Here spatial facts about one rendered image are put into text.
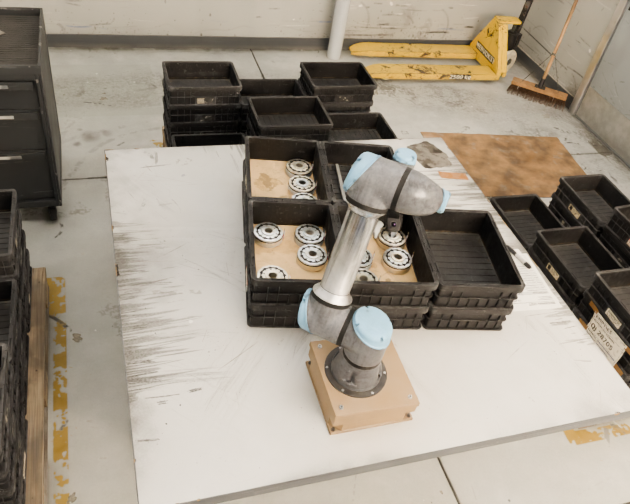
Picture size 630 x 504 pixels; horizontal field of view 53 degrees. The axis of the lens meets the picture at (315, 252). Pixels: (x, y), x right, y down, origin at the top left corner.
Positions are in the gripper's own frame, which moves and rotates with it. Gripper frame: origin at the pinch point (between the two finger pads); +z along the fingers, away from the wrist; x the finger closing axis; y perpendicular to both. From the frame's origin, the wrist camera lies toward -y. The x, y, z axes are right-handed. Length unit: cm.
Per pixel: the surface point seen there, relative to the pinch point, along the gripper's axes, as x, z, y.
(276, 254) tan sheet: 37.8, 2.2, -12.3
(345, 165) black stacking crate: 11.3, 2.3, 46.2
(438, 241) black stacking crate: -21.8, 2.3, 4.0
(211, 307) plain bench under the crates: 58, 15, -27
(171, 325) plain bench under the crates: 69, 15, -37
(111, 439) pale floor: 92, 85, -38
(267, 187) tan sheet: 42.6, 2.2, 24.9
